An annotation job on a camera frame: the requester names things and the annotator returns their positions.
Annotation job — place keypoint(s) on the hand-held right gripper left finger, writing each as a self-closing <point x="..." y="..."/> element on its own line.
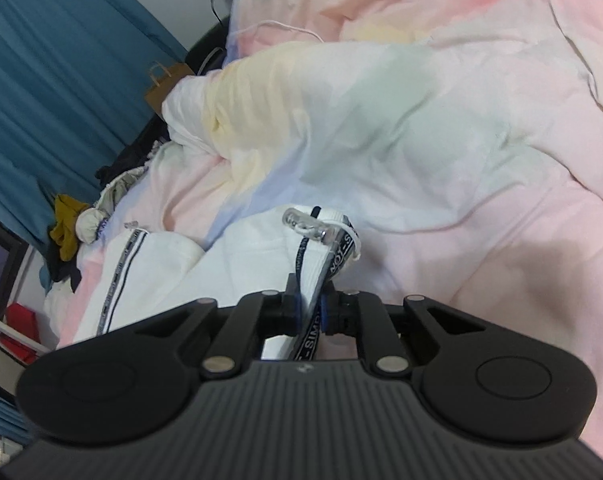
<point x="297" y="312"/>

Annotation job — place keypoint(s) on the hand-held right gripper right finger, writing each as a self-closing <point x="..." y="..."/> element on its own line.
<point x="324" y="312"/>

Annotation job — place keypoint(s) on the white sweatpants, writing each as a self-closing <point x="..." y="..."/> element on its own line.
<point x="171" y="280"/>

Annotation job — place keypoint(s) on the dark clothes pile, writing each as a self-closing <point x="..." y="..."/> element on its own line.
<point x="131" y="152"/>

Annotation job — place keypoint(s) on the pastel tie-dye duvet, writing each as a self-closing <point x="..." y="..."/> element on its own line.
<point x="456" y="160"/>

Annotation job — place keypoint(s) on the beige jacket with purple label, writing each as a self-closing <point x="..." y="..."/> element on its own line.
<point x="106" y="200"/>

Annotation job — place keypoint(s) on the black garment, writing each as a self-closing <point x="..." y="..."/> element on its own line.
<point x="64" y="272"/>

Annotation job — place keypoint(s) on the mustard yellow garment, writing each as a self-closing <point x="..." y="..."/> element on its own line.
<point x="66" y="225"/>

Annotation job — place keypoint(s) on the brown paper bag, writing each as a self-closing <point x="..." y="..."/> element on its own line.
<point x="164" y="90"/>

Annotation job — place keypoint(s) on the red garment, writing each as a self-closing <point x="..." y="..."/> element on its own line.
<point x="20" y="327"/>

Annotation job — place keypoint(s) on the black armchair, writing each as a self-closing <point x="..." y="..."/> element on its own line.
<point x="209" y="47"/>

